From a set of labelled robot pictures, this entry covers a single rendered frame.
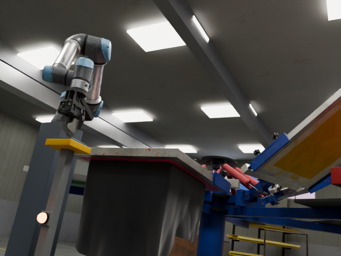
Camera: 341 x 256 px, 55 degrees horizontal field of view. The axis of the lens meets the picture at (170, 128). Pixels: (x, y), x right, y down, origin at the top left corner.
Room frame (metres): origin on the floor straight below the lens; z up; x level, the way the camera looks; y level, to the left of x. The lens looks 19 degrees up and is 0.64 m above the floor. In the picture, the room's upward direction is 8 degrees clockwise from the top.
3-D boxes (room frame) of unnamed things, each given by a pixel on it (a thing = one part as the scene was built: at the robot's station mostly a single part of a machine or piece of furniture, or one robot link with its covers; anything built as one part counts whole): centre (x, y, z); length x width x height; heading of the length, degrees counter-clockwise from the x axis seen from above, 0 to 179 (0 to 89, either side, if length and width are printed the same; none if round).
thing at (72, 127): (1.29, 0.40, 1.01); 0.06 x 0.03 x 0.09; 153
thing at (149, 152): (1.77, 0.04, 0.97); 0.79 x 0.58 x 0.04; 153
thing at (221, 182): (1.86, -0.32, 0.98); 0.30 x 0.05 x 0.07; 153
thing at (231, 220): (3.31, -0.74, 0.91); 1.34 x 0.41 x 0.08; 153
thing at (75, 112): (1.29, 0.42, 1.12); 0.09 x 0.08 x 0.12; 153
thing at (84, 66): (1.30, 0.41, 1.28); 0.09 x 0.08 x 0.11; 10
